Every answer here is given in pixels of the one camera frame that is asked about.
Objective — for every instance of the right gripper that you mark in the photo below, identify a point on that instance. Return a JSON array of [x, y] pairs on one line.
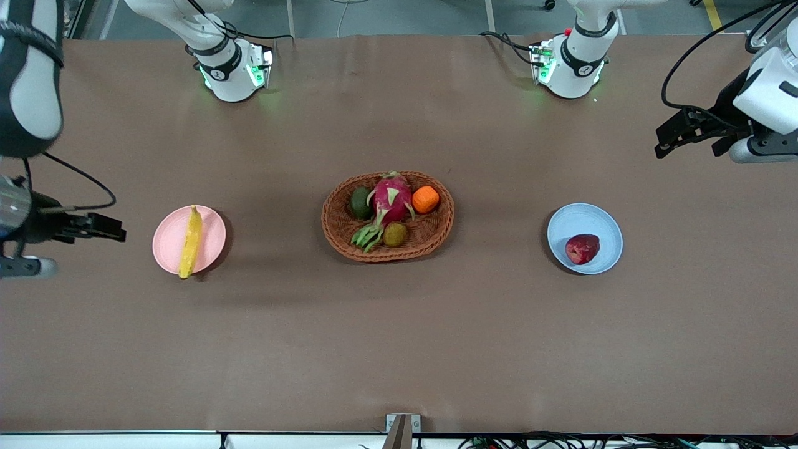
[[42, 224]]

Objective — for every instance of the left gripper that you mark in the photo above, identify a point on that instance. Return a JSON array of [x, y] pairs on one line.
[[728, 105]]

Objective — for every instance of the yellow banana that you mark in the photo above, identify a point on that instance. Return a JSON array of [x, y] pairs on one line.
[[190, 243]]

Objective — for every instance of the red apple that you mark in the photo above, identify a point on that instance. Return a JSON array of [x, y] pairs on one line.
[[582, 249]]

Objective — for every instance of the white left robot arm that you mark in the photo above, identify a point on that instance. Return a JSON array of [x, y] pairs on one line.
[[576, 68]]

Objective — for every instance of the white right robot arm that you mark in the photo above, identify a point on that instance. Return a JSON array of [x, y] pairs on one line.
[[227, 75]]

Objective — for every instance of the pink plate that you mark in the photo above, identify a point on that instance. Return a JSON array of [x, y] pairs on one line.
[[212, 240]]

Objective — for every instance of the blue plate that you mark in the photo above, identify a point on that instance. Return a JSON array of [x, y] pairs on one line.
[[585, 218]]

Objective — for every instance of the dark green avocado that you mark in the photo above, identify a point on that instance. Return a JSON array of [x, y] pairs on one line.
[[360, 202]]

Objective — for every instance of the brown wicker basket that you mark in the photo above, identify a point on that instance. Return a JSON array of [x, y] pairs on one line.
[[436, 231]]

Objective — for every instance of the orange fruit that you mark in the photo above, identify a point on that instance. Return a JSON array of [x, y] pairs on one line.
[[425, 199]]

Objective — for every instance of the pink dragon fruit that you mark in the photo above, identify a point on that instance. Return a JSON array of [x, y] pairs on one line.
[[391, 198]]

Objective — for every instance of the brown kiwi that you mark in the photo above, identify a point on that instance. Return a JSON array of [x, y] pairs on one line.
[[395, 234]]

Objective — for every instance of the brown table cover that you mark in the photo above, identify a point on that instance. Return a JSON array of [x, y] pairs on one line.
[[399, 343]]

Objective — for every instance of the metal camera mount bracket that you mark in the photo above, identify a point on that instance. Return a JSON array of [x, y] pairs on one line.
[[403, 430]]

